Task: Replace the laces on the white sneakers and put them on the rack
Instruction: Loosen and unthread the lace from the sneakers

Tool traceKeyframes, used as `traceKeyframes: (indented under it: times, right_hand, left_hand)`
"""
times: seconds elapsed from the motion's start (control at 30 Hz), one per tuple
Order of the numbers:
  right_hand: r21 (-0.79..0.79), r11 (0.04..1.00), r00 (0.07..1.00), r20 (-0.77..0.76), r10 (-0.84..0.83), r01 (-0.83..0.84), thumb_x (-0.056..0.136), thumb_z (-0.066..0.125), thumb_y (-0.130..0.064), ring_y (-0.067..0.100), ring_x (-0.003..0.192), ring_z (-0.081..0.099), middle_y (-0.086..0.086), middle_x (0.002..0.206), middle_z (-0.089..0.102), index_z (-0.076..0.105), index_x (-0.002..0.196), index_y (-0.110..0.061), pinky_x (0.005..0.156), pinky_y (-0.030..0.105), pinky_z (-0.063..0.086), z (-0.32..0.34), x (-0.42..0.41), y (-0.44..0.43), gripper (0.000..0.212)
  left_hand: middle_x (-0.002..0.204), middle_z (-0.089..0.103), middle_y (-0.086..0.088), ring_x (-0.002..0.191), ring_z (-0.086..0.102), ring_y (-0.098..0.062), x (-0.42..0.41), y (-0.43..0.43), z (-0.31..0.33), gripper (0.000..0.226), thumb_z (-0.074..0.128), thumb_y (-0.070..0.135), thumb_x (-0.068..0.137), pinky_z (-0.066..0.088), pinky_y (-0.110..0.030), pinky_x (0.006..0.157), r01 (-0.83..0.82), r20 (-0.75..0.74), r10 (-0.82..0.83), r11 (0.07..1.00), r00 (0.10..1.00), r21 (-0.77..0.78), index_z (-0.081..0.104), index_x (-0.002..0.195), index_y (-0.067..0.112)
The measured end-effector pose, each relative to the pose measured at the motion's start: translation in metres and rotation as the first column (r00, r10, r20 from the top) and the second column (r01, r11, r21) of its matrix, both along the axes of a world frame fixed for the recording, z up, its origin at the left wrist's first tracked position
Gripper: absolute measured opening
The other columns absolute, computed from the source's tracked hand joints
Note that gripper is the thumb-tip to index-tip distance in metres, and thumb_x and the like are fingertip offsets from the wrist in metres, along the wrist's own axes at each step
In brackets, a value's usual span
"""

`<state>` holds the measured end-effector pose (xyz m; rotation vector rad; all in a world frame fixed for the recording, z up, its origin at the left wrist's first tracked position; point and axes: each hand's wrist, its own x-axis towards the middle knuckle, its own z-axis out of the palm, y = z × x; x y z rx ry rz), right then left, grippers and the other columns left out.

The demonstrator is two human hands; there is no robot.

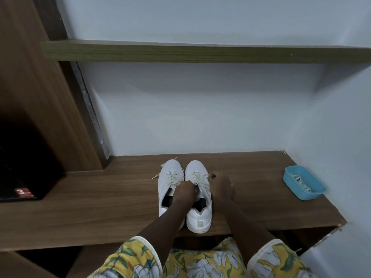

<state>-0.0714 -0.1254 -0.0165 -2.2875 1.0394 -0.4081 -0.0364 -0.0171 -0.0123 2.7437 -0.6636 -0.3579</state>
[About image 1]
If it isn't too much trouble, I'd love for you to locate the blue plastic basket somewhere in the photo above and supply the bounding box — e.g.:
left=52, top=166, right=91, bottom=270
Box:
left=283, top=165, right=327, bottom=201

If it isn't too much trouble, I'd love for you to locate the person's right forearm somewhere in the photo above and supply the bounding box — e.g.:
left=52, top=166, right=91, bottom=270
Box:
left=216, top=199, right=277, bottom=264

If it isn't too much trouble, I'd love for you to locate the white sneaker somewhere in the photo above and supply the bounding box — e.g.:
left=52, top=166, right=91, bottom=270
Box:
left=184, top=160, right=214, bottom=235
left=158, top=159, right=186, bottom=231

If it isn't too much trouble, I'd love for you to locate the person's left forearm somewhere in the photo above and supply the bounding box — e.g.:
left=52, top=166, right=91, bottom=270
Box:
left=138, top=199, right=193, bottom=258

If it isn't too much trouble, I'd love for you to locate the person's right hand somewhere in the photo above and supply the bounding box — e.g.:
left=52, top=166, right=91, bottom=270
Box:
left=209, top=173, right=235, bottom=208

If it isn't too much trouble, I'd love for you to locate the cream shoelace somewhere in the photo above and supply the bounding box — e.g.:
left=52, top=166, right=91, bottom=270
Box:
left=151, top=157, right=182, bottom=190
left=190, top=170, right=212, bottom=187

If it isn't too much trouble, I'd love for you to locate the person's left hand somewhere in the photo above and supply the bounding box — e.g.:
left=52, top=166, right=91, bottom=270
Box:
left=172, top=181, right=200, bottom=205

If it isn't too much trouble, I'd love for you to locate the wooden wall shelf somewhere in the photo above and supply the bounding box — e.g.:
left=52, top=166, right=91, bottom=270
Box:
left=40, top=39, right=371, bottom=64

